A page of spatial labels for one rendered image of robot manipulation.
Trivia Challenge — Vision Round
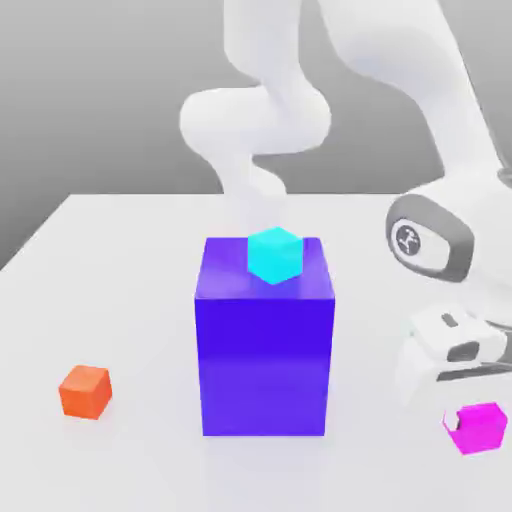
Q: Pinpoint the small magenta cube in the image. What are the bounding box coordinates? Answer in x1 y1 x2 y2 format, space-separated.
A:
442 401 509 456

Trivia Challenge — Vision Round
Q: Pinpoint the large blue box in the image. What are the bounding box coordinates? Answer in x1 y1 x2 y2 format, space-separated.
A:
194 236 336 438

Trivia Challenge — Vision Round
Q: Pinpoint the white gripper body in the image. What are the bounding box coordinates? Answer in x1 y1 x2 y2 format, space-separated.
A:
394 336 512 407

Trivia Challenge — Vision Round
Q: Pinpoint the small cyan cube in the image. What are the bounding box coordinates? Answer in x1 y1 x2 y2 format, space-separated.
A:
246 226 304 286

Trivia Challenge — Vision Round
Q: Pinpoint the small orange cube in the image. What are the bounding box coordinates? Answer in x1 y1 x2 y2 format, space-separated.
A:
58 364 114 421

